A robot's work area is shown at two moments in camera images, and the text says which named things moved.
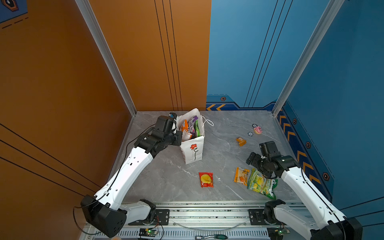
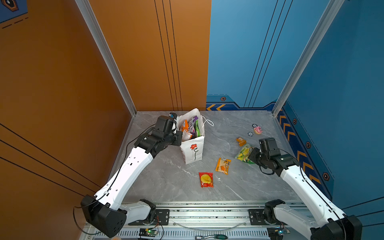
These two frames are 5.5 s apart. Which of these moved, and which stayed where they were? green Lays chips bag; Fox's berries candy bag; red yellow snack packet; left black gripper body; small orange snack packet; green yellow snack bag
Moved: small orange snack packet; green yellow snack bag
Stayed: red yellow snack packet; green Lays chips bag; Fox's berries candy bag; left black gripper body
